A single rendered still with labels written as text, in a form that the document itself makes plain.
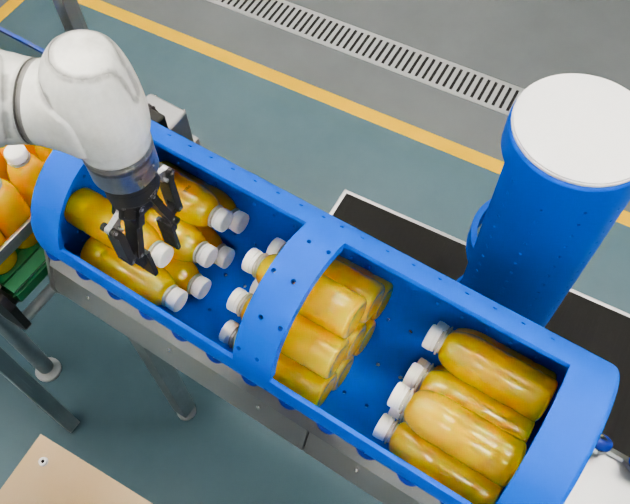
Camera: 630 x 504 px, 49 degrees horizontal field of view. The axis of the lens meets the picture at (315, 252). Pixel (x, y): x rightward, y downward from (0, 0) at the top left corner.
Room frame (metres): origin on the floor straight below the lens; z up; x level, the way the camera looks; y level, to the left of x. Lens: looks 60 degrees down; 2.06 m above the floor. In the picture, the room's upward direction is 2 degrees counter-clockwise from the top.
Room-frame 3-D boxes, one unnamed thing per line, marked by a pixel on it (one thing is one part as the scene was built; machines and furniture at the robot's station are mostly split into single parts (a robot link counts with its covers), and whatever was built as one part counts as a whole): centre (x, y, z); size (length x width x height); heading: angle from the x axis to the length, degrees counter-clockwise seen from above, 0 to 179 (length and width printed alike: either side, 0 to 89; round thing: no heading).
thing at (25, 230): (0.79, 0.49, 0.96); 0.40 x 0.01 x 0.03; 146
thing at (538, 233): (0.86, -0.52, 0.59); 0.28 x 0.28 x 0.88
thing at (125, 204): (0.56, 0.25, 1.29); 0.08 x 0.07 x 0.09; 146
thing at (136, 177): (0.56, 0.24, 1.36); 0.09 x 0.09 x 0.06
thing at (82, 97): (0.56, 0.26, 1.47); 0.13 x 0.11 x 0.16; 80
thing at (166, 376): (0.65, 0.41, 0.31); 0.06 x 0.06 x 0.63; 56
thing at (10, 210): (0.73, 0.57, 0.99); 0.07 x 0.07 x 0.18
